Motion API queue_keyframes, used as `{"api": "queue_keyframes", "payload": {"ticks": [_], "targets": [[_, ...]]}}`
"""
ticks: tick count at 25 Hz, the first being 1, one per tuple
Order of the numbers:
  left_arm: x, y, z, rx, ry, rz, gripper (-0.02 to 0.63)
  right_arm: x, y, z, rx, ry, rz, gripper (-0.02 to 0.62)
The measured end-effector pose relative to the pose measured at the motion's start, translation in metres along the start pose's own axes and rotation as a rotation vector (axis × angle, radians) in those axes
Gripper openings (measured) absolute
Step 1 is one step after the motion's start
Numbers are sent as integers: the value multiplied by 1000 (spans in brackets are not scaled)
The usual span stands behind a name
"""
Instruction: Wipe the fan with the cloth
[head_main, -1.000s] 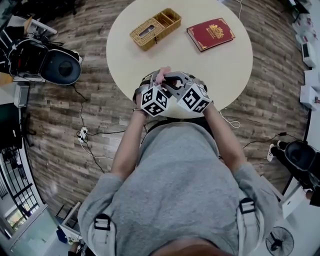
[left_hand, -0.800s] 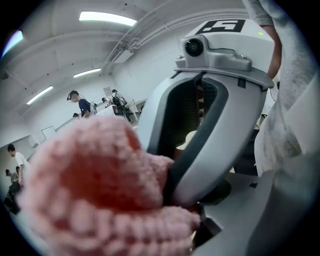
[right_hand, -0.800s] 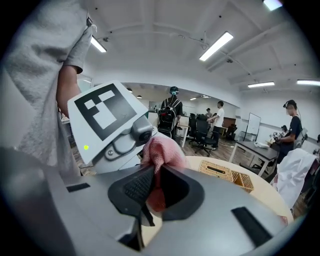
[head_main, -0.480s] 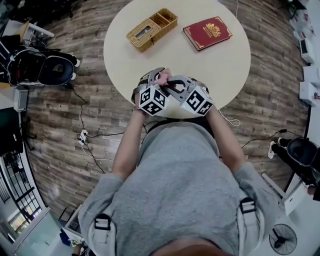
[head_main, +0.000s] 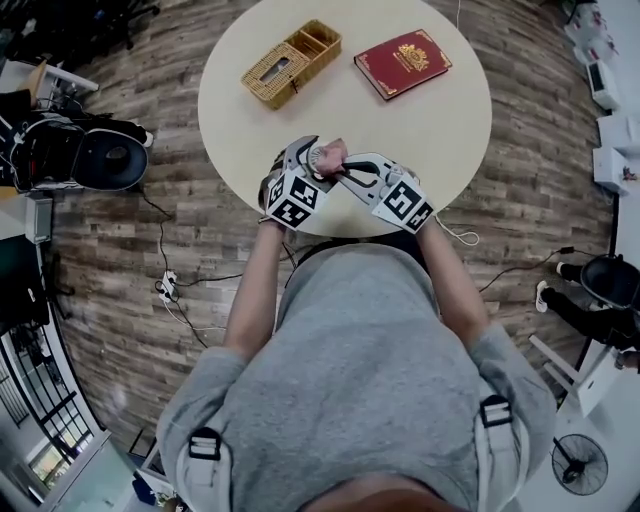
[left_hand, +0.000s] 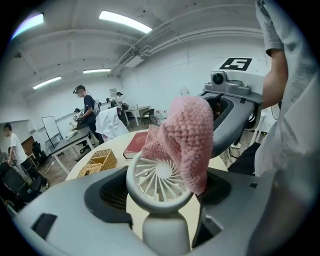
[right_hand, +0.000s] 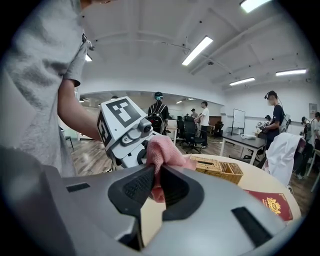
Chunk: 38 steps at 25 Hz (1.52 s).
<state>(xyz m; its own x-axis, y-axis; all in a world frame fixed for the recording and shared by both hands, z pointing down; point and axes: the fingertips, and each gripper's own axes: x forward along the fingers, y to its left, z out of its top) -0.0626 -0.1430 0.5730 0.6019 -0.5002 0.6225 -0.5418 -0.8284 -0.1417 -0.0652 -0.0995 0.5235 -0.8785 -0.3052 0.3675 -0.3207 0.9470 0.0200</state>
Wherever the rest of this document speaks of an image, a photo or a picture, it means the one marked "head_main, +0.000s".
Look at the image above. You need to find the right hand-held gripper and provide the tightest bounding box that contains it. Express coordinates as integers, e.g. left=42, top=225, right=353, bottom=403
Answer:
left=339, top=152, right=435, bottom=234

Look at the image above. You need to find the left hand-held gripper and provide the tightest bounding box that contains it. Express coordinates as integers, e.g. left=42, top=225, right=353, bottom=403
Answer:
left=264, top=134, right=337, bottom=231

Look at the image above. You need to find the pink knitted cloth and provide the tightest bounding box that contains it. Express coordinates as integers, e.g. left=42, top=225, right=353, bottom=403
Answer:
left=316, top=139, right=350, bottom=177

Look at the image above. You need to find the person's left forearm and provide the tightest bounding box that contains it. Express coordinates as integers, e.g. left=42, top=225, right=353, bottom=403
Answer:
left=222, top=222, right=286, bottom=361

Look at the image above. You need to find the person's right forearm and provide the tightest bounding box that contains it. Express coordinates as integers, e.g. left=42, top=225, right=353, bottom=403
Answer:
left=414, top=222, right=491, bottom=359

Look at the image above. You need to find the wicker tissue basket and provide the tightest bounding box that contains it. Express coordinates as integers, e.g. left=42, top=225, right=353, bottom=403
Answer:
left=239, top=18, right=344, bottom=112

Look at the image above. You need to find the red hardcover book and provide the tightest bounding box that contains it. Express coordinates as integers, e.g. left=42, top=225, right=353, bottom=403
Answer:
left=353, top=28, right=454, bottom=103

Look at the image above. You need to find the white power strip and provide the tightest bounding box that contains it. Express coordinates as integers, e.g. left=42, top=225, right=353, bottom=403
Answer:
left=154, top=269, right=180, bottom=305

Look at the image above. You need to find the person's grey shirt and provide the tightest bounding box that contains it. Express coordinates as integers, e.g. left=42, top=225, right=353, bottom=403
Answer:
left=156, top=244, right=557, bottom=512

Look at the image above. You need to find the white cardboard box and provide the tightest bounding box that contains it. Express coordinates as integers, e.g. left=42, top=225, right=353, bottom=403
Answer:
left=597, top=115, right=640, bottom=151
left=592, top=147, right=632, bottom=197

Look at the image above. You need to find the white microwave oven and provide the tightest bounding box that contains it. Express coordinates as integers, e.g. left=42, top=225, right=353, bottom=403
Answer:
left=585, top=60, right=621, bottom=110

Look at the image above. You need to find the person's head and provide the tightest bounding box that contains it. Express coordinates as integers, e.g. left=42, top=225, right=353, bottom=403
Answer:
left=304, top=474, right=461, bottom=512

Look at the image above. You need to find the black railing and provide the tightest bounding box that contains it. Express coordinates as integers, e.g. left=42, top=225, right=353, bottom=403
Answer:
left=0, top=319, right=97, bottom=454

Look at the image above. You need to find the white cable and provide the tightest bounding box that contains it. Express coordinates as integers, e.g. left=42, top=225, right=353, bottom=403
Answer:
left=433, top=212, right=480, bottom=247
left=162, top=298, right=232, bottom=332

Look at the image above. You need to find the black floor cable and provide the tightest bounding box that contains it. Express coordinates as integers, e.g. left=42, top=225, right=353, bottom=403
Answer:
left=138, top=192, right=211, bottom=351
left=478, top=246, right=577, bottom=295

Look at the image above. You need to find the person's right shoulder strap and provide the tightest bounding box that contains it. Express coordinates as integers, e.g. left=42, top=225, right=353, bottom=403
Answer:
left=472, top=394, right=531, bottom=512

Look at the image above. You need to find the person's shoulder strap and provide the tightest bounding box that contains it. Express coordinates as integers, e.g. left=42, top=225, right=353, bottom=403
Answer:
left=472, top=394, right=531, bottom=512
left=174, top=427, right=236, bottom=512

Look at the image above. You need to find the person's left shoulder strap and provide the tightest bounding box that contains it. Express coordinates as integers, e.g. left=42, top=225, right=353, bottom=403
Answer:
left=174, top=427, right=236, bottom=512

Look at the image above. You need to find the black pedestal fan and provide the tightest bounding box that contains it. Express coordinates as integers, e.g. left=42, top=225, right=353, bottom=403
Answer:
left=551, top=433, right=610, bottom=498

